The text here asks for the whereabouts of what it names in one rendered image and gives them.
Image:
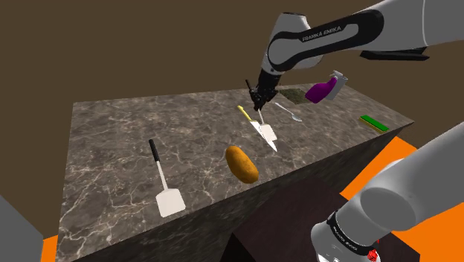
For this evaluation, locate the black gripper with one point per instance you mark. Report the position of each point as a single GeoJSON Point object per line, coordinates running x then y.
{"type": "Point", "coordinates": [266, 85]}

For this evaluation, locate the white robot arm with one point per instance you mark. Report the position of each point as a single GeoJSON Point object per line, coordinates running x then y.
{"type": "Point", "coordinates": [395, 203]}

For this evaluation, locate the dark green mat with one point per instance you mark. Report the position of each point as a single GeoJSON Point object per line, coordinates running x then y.
{"type": "Point", "coordinates": [294, 95]}

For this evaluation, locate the silver spoon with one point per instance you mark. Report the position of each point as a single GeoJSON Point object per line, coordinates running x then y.
{"type": "Point", "coordinates": [288, 110]}

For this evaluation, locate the small white spatula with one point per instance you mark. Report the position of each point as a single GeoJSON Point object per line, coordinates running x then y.
{"type": "Point", "coordinates": [269, 132]}

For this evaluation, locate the purple spray bottle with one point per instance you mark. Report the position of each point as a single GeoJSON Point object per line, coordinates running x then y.
{"type": "Point", "coordinates": [319, 91]}

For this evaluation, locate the brown potato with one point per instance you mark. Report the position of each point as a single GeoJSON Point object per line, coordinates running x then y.
{"type": "Point", "coordinates": [241, 165]}

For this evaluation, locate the green and yellow sponge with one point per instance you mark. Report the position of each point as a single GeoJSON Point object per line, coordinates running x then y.
{"type": "Point", "coordinates": [373, 123]}

